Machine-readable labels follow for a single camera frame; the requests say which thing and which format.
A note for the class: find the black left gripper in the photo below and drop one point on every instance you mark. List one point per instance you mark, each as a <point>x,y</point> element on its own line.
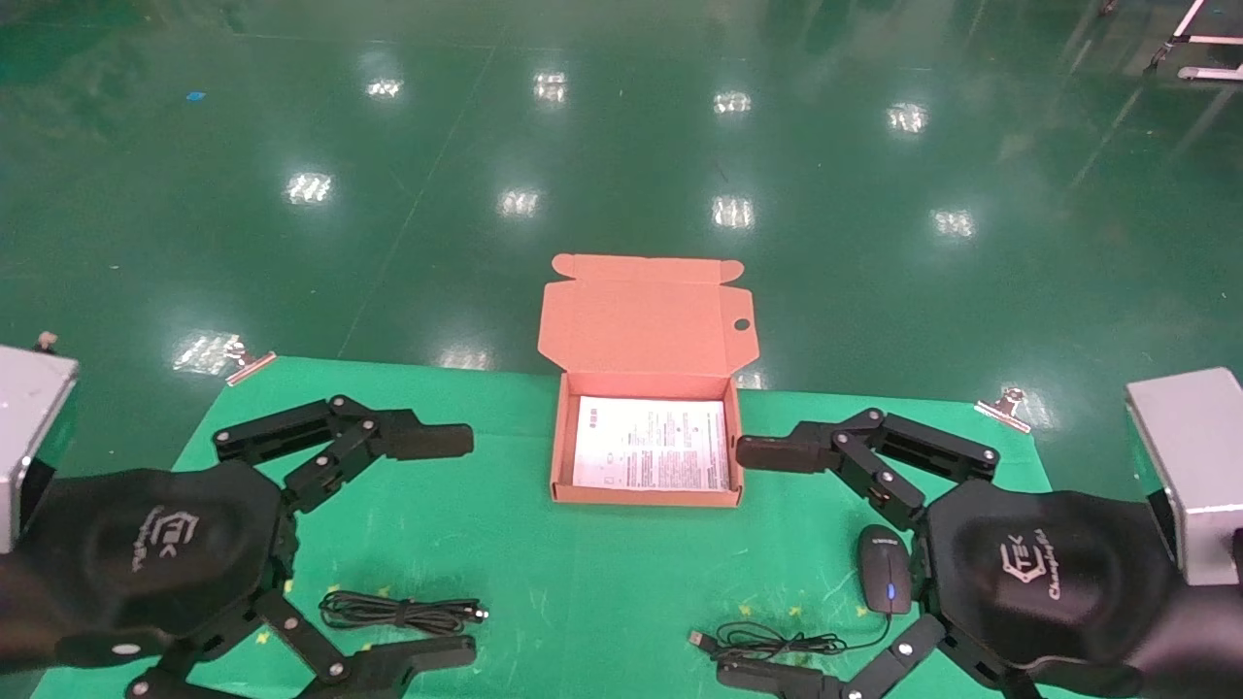
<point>146,553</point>

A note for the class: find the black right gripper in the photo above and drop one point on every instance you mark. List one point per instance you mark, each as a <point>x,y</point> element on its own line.
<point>1049,573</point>

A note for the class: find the orange cardboard box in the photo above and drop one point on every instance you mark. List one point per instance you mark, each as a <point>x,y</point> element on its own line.
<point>646,325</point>

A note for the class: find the green table cloth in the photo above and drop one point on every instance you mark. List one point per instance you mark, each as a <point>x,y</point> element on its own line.
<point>583,582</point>

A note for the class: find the metal binder clip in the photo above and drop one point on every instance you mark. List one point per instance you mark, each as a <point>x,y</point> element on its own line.
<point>1005,408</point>
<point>248,364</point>

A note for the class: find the white printed instruction sheet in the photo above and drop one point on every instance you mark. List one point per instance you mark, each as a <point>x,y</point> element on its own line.
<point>651,442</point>

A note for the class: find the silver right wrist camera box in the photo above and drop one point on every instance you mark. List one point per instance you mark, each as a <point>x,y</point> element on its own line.
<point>1194,466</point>

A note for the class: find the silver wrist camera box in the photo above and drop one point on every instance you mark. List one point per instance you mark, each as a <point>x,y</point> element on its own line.
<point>29,427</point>
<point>1194,466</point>

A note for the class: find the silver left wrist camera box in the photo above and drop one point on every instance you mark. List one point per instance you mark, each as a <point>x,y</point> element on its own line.
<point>29,427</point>

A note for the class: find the white metal frame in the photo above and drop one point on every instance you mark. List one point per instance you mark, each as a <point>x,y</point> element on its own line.
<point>1199,39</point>

